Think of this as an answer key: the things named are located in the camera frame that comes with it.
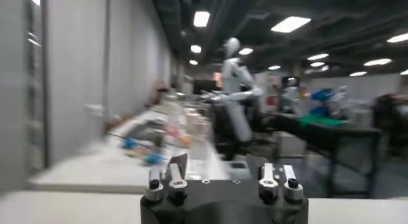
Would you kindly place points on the black metal table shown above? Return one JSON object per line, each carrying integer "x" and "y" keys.
{"x": 334, "y": 139}

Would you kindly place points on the white humanoid wheeled robot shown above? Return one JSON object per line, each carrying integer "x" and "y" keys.
{"x": 236, "y": 101}

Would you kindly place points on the blue snack packet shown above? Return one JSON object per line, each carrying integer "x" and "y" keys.
{"x": 153, "y": 159}
{"x": 129, "y": 143}

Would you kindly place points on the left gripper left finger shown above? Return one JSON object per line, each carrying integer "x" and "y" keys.
{"x": 177, "y": 177}

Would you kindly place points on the tall clear container white lid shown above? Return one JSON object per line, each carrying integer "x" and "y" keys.
{"x": 94, "y": 109}

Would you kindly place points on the long white office desk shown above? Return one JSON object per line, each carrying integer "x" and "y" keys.
{"x": 95, "y": 171}

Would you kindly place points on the green cloth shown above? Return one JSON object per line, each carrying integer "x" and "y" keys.
{"x": 318, "y": 121}

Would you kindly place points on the rectangular ceiling light panel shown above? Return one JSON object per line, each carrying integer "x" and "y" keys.
{"x": 195, "y": 48}
{"x": 290, "y": 24}
{"x": 318, "y": 56}
{"x": 245, "y": 51}
{"x": 377, "y": 62}
{"x": 201, "y": 18}
{"x": 398, "y": 38}

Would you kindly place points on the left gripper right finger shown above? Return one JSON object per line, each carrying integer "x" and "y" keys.
{"x": 267, "y": 180}

